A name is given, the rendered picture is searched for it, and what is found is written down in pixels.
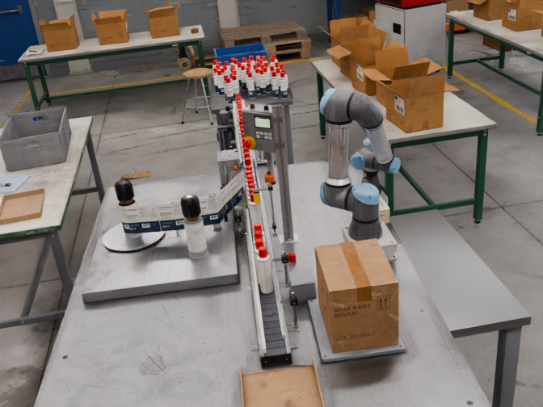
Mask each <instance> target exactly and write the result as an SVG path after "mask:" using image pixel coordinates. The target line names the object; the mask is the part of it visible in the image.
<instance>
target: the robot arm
mask: <svg viewBox="0 0 543 407"><path fill-rule="evenodd" d="M320 112H321V114H322V115H325V116H326V123H327V124H329V175H328V176H327V177H326V178H325V180H324V181H323V182H322V184H321V188H320V198H321V201H322V202H323V203H324V204H325V205H329V206H330V207H333V208H340V209H343V210H346V211H349V212H352V219H351V223H350V225H349V228H348V235H349V237H350V238H351V239H353V240H355V241H363V240H369V239H375V238H376V239H377V240H378V239H380V238H381V236H382V227H381V223H380V221H379V202H380V197H382V199H383V200H384V201H385V202H386V203H387V205H388V197H387V194H386V190H385V188H384V187H383V186H382V185H381V184H380V183H379V179H378V176H377V173H378V172H379V171H384V172H387V173H391V174H396V173H397V172H398V170H399V168H400V165H401V161H400V159H399V158H398V157H393V154H392V151H391V148H390V146H389V142H388V139H387V136H386V133H385V129H384V126H383V119H384V118H383V115H382V112H381V109H380V108H379V107H378V105H377V104H376V103H375V101H374V100H373V99H371V98H370V97H369V96H368V95H366V94H364V93H361V92H355V91H350V90H340V89H333V88H331V89H329V90H327V91H326V92H325V94H324V95H323V96H322V100H321V102H320ZM353 120H355V121H358V122H360V123H361V126H362V127H363V128H365V130H366V133H367V135H368V138H366V139H364V140H363V147H362V148H361V149H360V150H359V151H357V152H356V153H354V154H353V155H352V156H351V159H350V163H351V166H352V167H353V168H354V169H356V170H361V169H363V168H364V172H365V173H366V176H365V177H364V178H362V183H356V184H355V185H352V184H351V178H350V177H349V176H348V148H349V125H350V124H351V123H352V122H353Z"/></svg>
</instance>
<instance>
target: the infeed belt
mask: <svg viewBox="0 0 543 407"><path fill-rule="evenodd" d="M254 172H255V181H256V186H257V189H259V185H258V180H257V175H256V170H255V168H254ZM249 218H250V213H249ZM250 230H251V236H252V243H253V235H252V234H253V233H252V228H251V224H250ZM258 288H259V299H260V306H261V313H262V319H263V331H264V337H265V344H266V351H267V353H263V355H264V357H270V356H277V355H287V354H288V353H287V349H286V344H285V339H284V338H283V337H282V332H281V327H280V318H279V313H278V308H277V303H276V294H275V289H274V284H273V290H274V291H273V293H271V294H269V295H264V294H263V293H262V292H261V288H260V285H259V284H258Z"/></svg>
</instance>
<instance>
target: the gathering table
mask: <svg viewBox="0 0 543 407"><path fill-rule="evenodd" d="M210 94H211V96H210V104H211V108H212V114H216V115H217V126H219V125H221V121H220V117H219V113H220V110H225V107H226V106H229V107H234V105H228V103H227V102H226V101H225V96H222V97H221V96H219V94H216V91H215V84H214V78H210ZM240 96H241V99H242V101H243V99H244V102H245V106H248V105H249V103H257V104H266V105H272V104H278V103H281V105H282V106H284V117H285V126H286V136H287V150H288V164H289V165H292V164H294V161H293V143H292V133H291V123H290V113H289V105H293V94H292V90H291V89H290V87H289V85H288V98H287V99H281V94H280V97H279V98H278V99H274V98H273V96H272V91H271V93H269V94H267V96H261V95H257V94H256V91H255V99H249V96H247V91H242V88H240Z"/></svg>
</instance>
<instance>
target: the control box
mask: <svg viewBox="0 0 543 407"><path fill-rule="evenodd" d="M252 104H254V105H255V109H254V110H250V105H248V106H247V107H245V108H243V109H242V123H243V131H244V137H245V141H246V140H249V141H252V146H251V147H250V148H247V147H246V149H253V150H258V151H265V152H271V153H276V143H275V134H274V126H273V124H274V118H273V117H272V107H271V105H268V107H269V111H264V110H263V107H264V106H265V105H266V104H257V103H252ZM282 109H283V121H284V136H285V147H286V146H287V136H286V126H285V117H284V107H283V106H282ZM254 115H261V116H269V117H271V129H269V128H256V127H255V118H254ZM255 130H258V131H265V132H272V135H273V141H270V140H263V139H256V135H255Z"/></svg>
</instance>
